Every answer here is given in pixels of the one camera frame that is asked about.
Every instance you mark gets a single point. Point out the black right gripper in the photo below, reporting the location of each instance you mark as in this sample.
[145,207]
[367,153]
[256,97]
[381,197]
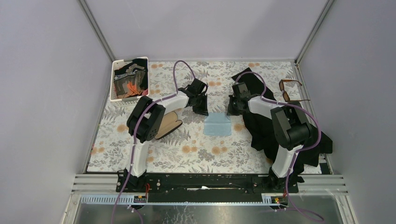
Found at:
[230,111]

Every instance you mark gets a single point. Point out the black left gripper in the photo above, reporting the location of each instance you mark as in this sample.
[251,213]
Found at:
[202,109]

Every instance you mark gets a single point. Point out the light blue cleaning cloth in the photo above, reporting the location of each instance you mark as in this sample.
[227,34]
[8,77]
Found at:
[217,124]

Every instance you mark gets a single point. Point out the black glasses case tan lining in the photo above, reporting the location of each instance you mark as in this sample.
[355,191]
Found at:
[170,123]

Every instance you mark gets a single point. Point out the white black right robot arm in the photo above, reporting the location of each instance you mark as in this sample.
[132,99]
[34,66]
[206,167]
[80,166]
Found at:
[291,127]

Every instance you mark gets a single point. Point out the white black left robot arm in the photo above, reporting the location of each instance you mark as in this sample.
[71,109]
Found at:
[145,120]

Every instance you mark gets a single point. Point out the floral patterned table mat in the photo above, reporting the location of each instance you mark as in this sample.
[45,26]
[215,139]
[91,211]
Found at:
[187,149]

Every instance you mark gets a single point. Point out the black orange clothes in basket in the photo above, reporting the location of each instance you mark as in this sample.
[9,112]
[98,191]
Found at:
[131,78]

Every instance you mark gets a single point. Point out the white perforated plastic basket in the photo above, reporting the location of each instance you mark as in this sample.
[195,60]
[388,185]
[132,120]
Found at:
[122,102]

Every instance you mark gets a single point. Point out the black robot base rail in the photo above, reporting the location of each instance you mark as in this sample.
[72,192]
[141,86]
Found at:
[207,185]

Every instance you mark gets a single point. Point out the grey slotted cable duct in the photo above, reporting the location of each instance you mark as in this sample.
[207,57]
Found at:
[141,199]

